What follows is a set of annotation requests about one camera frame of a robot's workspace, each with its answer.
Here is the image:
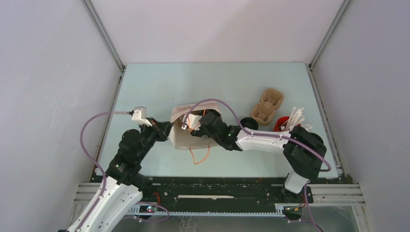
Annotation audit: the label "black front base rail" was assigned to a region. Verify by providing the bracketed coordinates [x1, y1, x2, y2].
[109, 175, 321, 215]

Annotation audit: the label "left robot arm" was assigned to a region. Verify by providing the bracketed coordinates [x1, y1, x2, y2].
[67, 118, 173, 232]

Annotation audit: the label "aluminium frame rail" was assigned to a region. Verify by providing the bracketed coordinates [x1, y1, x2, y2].
[80, 0, 126, 73]

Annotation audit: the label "paper bag orange handles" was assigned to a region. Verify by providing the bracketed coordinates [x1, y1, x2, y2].
[169, 101, 220, 165]

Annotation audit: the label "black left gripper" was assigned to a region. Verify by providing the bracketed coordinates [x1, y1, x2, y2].
[136, 116, 175, 161]

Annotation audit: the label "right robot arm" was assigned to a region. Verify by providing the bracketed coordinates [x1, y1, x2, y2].
[184, 110, 327, 202]

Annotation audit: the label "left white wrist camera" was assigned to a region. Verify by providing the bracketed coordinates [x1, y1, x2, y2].
[131, 106, 152, 127]

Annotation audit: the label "brown pulp cup carrier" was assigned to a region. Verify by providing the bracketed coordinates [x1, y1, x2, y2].
[250, 88, 284, 126]

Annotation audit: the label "red straw holder cup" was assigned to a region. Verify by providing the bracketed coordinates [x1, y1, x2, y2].
[272, 116, 289, 132]

